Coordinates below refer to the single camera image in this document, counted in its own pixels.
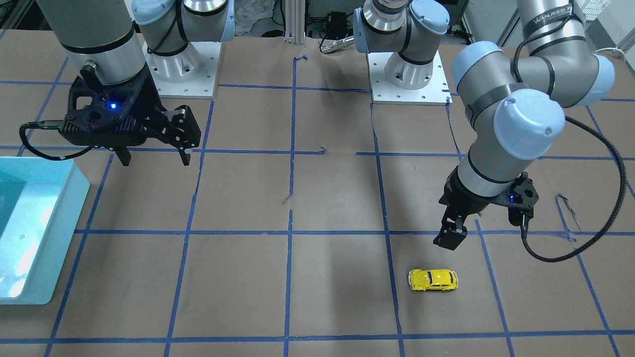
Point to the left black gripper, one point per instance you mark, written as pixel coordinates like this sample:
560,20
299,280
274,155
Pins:
470,199

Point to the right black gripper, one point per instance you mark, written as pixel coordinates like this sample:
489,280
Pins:
147,110

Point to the yellow toy beetle car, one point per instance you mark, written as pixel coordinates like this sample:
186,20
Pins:
434,280

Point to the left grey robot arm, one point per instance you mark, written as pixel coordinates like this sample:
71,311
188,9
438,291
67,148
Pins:
515,105

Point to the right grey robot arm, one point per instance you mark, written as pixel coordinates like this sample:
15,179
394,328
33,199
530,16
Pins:
104,33

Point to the turquoise plastic storage bin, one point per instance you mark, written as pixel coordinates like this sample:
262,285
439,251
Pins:
41,202

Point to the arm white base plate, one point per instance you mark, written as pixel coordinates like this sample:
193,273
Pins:
397,82
192,74

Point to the aluminium frame post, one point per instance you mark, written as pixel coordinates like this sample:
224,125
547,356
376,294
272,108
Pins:
295,22

